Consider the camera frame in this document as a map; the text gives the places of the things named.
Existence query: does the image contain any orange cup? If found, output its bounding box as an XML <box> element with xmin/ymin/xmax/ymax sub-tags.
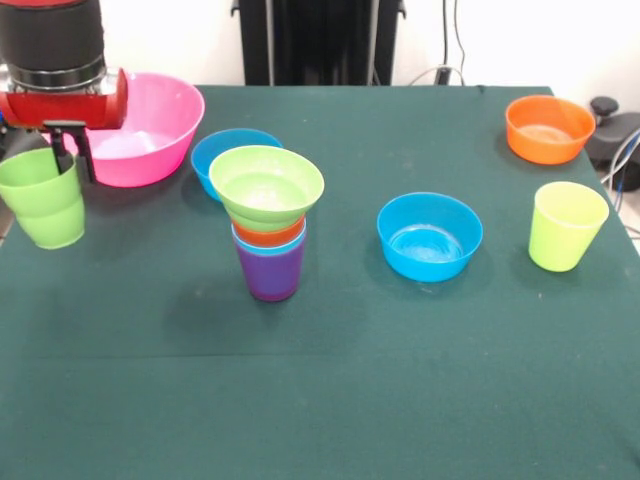
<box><xmin>233</xmin><ymin>215</ymin><xmax>307</xmax><ymax>248</ymax></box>

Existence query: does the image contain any blue bowl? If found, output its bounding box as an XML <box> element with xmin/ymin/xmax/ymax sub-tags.
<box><xmin>376</xmin><ymin>191</ymin><xmax>485</xmax><ymax>284</ymax></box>
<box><xmin>190</xmin><ymin>128</ymin><xmax>285</xmax><ymax>203</ymax></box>

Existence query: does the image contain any blue cable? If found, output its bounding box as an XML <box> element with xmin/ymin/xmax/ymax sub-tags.
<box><xmin>599</xmin><ymin>127</ymin><xmax>640</xmax><ymax>201</ymax></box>

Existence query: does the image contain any green bowl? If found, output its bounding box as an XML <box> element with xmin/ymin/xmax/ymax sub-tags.
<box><xmin>208</xmin><ymin>144</ymin><xmax>326</xmax><ymax>234</ymax></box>

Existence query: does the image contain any black hanging cable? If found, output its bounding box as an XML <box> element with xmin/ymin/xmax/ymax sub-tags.
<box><xmin>442</xmin><ymin>0</ymin><xmax>467</xmax><ymax>69</ymax></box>

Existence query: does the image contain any large pink bowl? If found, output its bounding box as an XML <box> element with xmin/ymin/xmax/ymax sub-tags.
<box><xmin>42</xmin><ymin>72</ymin><xmax>207</xmax><ymax>189</ymax></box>

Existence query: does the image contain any dark green table cloth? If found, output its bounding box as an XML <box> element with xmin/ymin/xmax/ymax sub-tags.
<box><xmin>0</xmin><ymin>83</ymin><xmax>640</xmax><ymax>480</ymax></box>

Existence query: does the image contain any orange bowl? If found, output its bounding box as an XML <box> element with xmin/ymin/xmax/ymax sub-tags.
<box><xmin>504</xmin><ymin>94</ymin><xmax>597</xmax><ymax>166</ymax></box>

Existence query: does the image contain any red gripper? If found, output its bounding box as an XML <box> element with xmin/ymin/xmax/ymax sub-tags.
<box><xmin>0</xmin><ymin>67</ymin><xmax>130</xmax><ymax>184</ymax></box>

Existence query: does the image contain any purple cup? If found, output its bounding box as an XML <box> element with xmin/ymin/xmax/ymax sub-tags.
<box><xmin>234</xmin><ymin>237</ymin><xmax>307</xmax><ymax>303</ymax></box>

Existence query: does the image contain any black office chair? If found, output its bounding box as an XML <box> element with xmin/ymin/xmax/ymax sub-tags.
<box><xmin>584</xmin><ymin>96</ymin><xmax>640</xmax><ymax>176</ymax></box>

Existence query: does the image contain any blue cup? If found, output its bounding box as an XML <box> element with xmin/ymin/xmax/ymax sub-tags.
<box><xmin>231</xmin><ymin>222</ymin><xmax>308</xmax><ymax>258</ymax></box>

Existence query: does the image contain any yellow-green cup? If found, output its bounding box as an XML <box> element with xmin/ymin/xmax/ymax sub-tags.
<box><xmin>528</xmin><ymin>181</ymin><xmax>610</xmax><ymax>274</ymax></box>

